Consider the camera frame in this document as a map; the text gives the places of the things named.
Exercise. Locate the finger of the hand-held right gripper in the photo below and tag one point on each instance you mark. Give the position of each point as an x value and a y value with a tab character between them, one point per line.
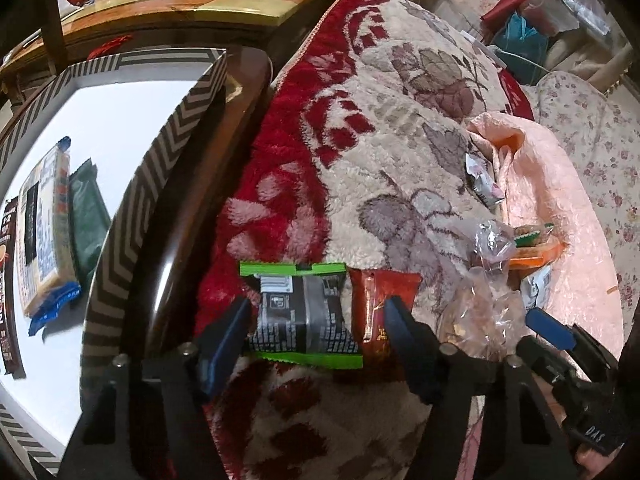
542	362
550	327

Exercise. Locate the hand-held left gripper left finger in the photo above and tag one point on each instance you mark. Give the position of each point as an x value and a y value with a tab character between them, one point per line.
225	355

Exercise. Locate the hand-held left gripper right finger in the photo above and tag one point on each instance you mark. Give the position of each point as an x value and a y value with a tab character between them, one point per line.
407	350

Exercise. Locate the red snack packet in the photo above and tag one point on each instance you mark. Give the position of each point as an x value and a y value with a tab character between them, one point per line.
367	305

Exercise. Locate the clear bag of nuts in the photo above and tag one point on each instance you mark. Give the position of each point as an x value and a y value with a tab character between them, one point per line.
475	310

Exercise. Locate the black green-edged snack packet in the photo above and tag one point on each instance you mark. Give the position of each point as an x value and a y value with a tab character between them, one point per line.
300	310

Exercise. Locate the clear bag of fried snacks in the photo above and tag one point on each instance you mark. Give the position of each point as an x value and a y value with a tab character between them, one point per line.
492	245

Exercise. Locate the pink white snack packet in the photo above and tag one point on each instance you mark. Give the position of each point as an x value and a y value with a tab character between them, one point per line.
482	180

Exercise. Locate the dark green snack packet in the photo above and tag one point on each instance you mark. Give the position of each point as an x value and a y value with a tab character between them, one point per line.
87	220

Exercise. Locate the cracker pack with blue ends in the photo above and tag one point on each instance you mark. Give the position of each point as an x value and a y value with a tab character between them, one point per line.
45	230

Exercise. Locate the long brown snack packet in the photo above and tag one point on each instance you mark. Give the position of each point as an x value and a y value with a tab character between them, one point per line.
9	285

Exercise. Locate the white box with striped rim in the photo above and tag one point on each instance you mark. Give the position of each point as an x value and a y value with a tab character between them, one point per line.
125	135

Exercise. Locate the person's right hand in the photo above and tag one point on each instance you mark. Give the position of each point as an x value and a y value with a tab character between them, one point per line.
591	462

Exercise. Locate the orange snack packet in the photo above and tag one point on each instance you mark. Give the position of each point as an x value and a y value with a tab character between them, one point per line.
537	255

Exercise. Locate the green biscuit packet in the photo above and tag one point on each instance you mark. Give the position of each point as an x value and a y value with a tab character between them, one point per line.
532	234

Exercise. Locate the pink plastic bag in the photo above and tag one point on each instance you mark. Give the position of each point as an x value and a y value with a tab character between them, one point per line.
560	210

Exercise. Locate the floral sofa cover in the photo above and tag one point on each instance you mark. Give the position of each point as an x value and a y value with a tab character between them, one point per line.
600	160

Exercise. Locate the red floral plush blanket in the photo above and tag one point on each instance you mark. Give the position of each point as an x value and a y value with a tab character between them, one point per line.
375	135

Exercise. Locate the dark wooden chair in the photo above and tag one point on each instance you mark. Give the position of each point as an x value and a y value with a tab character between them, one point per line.
235	125

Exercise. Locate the teal plastic bag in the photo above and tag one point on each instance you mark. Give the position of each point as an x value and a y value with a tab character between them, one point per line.
520	45

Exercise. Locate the clear plastic bag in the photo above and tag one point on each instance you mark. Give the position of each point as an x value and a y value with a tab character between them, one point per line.
570	10

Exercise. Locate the red paper packet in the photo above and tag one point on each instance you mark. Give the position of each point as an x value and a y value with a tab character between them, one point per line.
107	47

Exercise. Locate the wooden tv cabinet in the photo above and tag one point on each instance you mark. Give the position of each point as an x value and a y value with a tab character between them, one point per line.
200	5

